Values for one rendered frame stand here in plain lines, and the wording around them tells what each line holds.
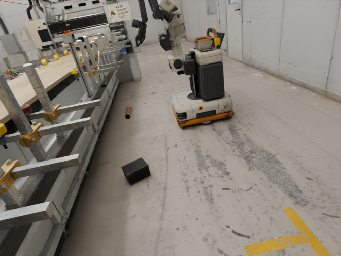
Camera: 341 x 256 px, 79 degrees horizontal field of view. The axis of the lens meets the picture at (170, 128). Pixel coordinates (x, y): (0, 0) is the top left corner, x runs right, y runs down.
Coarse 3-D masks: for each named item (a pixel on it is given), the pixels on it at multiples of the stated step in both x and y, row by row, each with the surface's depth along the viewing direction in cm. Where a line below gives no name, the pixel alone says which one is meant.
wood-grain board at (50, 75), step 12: (60, 60) 312; (72, 60) 283; (48, 72) 222; (60, 72) 207; (12, 84) 192; (24, 84) 180; (48, 84) 161; (24, 96) 139; (36, 96) 136; (0, 108) 122; (0, 120) 102
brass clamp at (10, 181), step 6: (18, 162) 78; (6, 168) 74; (12, 168) 74; (6, 174) 71; (0, 180) 68; (6, 180) 70; (12, 180) 73; (0, 186) 68; (6, 186) 70; (0, 192) 68
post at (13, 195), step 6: (0, 168) 70; (0, 174) 69; (12, 186) 73; (6, 192) 71; (12, 192) 73; (18, 192) 76; (6, 198) 72; (12, 198) 73; (18, 198) 75; (6, 204) 73
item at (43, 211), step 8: (24, 208) 52; (32, 208) 52; (40, 208) 51; (48, 208) 52; (0, 216) 51; (8, 216) 51; (16, 216) 50; (24, 216) 50; (32, 216) 51; (40, 216) 51; (48, 216) 51; (0, 224) 50; (8, 224) 51; (16, 224) 51; (24, 224) 51
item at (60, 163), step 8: (48, 160) 76; (56, 160) 75; (64, 160) 74; (72, 160) 74; (80, 160) 76; (16, 168) 74; (24, 168) 74; (32, 168) 73; (40, 168) 73; (48, 168) 74; (56, 168) 74; (16, 176) 74; (24, 176) 74
